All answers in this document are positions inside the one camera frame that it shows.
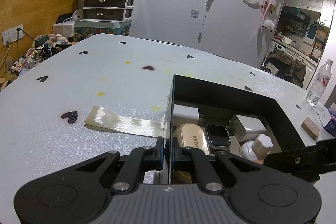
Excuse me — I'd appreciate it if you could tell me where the white wall charger cube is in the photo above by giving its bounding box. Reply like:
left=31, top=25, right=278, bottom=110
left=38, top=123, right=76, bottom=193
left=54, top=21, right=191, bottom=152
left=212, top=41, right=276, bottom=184
left=229, top=115, right=266, bottom=142

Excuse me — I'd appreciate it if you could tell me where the cream satin ribbon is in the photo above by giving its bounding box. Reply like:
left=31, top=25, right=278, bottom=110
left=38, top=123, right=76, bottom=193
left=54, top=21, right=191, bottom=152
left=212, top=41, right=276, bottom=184
left=84, top=106, right=167, bottom=139

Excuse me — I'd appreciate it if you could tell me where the pink compact box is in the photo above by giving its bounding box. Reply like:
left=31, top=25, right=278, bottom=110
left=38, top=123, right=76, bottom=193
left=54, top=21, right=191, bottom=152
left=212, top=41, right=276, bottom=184
left=253, top=160, right=264, bottom=165
left=301, top=117, right=319, bottom=141

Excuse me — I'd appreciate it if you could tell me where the pile of plush toys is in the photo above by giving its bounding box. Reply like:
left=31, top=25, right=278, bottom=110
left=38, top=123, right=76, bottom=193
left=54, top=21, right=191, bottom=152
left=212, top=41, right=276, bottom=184
left=9, top=34, right=76, bottom=76

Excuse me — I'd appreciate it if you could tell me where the pink compact box front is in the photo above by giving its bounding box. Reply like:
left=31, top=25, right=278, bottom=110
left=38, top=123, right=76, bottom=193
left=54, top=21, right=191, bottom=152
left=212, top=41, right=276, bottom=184
left=253, top=160, right=264, bottom=165

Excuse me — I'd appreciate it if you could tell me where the clear water bottle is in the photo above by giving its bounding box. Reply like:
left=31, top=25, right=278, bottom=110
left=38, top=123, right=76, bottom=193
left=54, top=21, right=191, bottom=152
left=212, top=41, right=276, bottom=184
left=306, top=59, right=333, bottom=106

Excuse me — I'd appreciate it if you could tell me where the white suction cup hook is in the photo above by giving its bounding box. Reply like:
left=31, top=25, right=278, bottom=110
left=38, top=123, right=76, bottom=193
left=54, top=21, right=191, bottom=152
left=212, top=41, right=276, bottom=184
left=240, top=134, right=273, bottom=161

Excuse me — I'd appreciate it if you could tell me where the black storage box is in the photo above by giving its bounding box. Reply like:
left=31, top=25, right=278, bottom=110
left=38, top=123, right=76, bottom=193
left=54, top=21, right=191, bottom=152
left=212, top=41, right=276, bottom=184
left=165, top=74, right=321, bottom=184

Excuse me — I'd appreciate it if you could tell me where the white power adapter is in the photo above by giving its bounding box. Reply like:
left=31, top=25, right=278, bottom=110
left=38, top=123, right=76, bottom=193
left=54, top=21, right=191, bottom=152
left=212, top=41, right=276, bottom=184
left=173, top=104, right=203, bottom=127

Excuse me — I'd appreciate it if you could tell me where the purple tissue box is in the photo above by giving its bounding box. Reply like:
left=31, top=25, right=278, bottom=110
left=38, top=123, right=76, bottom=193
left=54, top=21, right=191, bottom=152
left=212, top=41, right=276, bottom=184
left=319, top=103, right=336, bottom=137

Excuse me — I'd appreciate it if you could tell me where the brown jacket on chair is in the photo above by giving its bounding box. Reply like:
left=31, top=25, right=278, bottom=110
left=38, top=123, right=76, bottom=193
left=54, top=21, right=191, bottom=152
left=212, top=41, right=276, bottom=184
left=264, top=49, right=306, bottom=87

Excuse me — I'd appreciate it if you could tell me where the white wall power outlet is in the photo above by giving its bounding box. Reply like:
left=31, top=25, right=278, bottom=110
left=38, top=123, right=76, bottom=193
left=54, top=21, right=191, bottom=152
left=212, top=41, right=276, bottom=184
left=2, top=24, right=24, bottom=47

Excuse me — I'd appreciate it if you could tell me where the gold earbuds case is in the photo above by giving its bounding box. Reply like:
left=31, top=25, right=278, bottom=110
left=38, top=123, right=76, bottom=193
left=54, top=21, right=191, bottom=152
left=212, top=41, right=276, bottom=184
left=173, top=123, right=211, bottom=155

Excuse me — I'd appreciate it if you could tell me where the white three-drawer cabinet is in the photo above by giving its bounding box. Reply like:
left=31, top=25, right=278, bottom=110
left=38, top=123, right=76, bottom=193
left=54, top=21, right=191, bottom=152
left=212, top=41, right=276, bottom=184
left=83, top=0, right=135, bottom=22

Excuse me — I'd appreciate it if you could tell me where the white plush sheep toy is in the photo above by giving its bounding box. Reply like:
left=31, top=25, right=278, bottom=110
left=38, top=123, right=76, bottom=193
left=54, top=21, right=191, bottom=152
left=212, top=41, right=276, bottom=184
left=261, top=19, right=274, bottom=32

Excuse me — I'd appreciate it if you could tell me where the black smartwatch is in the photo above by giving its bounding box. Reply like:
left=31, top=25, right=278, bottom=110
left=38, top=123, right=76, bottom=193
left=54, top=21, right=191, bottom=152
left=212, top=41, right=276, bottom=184
left=205, top=124, right=231, bottom=153

